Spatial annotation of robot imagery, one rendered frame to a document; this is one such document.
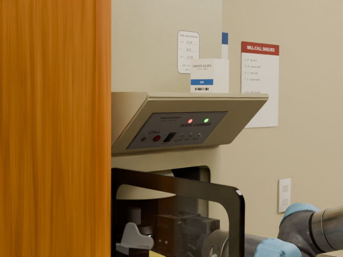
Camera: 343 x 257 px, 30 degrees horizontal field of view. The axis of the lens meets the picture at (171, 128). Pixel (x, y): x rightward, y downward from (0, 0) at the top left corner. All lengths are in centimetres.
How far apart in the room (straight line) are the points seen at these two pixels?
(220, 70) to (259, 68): 98
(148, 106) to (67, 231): 23
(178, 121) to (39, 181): 25
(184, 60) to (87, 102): 31
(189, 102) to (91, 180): 21
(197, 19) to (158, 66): 14
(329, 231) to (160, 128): 34
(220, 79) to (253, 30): 97
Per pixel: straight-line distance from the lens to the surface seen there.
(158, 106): 99
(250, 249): 105
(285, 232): 118
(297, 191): 235
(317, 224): 115
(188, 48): 120
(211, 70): 112
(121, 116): 100
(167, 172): 121
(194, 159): 122
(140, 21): 111
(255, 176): 213
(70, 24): 97
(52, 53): 101
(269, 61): 217
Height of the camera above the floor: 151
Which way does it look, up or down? 3 degrees down
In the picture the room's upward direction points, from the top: straight up
